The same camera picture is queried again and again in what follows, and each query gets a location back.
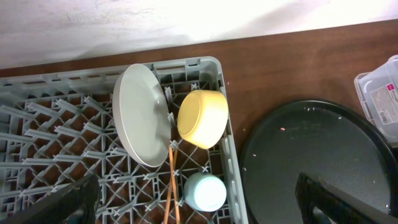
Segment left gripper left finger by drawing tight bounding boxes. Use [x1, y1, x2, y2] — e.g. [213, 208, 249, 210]
[1, 175, 100, 224]

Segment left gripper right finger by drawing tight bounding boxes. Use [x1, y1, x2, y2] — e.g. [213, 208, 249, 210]
[295, 172, 395, 223]

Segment grey round plate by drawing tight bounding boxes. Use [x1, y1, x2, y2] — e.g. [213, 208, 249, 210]
[112, 63, 171, 167]

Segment blue plastic cup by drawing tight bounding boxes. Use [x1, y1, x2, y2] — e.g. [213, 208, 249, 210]
[183, 172, 226, 212]

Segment yellow bowl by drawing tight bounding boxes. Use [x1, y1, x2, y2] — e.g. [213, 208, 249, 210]
[177, 90, 229, 149]

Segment grey plastic dishwasher rack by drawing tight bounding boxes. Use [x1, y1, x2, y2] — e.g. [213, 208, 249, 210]
[1, 57, 249, 223]

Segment clear plastic waste bin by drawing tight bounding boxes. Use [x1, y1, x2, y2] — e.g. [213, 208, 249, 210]
[354, 55, 397, 147]

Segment round black serving tray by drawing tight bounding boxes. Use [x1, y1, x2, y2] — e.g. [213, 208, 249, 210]
[239, 100, 397, 223]

